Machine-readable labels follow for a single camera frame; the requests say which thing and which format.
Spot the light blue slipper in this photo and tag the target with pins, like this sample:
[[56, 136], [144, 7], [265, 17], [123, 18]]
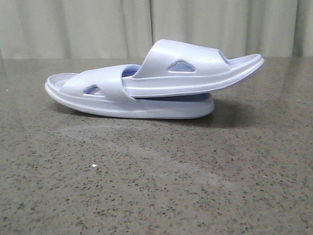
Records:
[[176, 68], [102, 92]]

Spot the grey-green background curtain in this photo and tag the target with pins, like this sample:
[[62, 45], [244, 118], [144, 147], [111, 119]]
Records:
[[128, 28]]

